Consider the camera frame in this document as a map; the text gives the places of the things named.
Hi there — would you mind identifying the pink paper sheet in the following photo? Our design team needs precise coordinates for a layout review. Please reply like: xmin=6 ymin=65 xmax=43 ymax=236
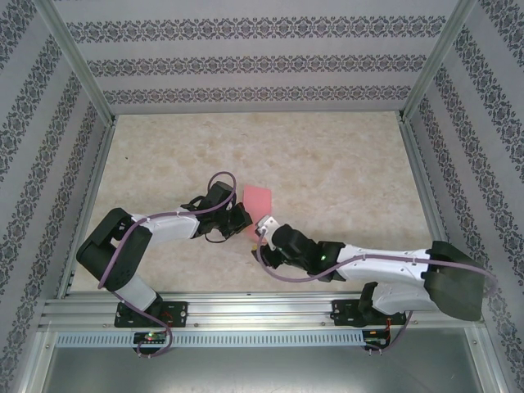
xmin=242 ymin=184 xmax=274 ymax=245

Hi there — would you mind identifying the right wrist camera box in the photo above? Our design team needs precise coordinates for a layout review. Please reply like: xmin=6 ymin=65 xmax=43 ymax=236
xmin=253 ymin=214 xmax=280 ymax=239

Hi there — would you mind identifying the aluminium mounting rail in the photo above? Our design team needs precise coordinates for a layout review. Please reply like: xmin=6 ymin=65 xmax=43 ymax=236
xmin=38 ymin=291 xmax=486 ymax=329

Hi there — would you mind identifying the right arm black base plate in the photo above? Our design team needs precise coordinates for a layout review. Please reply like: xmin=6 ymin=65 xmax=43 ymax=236
xmin=332 ymin=298 xmax=409 ymax=328

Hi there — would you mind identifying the slotted grey cable duct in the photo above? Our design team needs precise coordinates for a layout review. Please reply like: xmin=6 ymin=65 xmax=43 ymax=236
xmin=54 ymin=330 xmax=368 ymax=347

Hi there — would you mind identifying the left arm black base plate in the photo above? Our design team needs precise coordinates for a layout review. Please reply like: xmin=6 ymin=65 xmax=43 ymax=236
xmin=114 ymin=300 xmax=190 ymax=329

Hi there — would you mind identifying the aluminium table side rail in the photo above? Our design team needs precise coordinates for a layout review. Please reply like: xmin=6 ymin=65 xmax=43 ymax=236
xmin=55 ymin=118 xmax=118 ymax=300
xmin=397 ymin=117 xmax=467 ymax=296

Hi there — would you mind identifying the aluminium frame post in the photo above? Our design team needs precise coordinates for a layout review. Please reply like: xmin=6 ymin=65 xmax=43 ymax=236
xmin=397 ymin=0 xmax=479 ymax=124
xmin=38 ymin=0 xmax=118 ymax=126

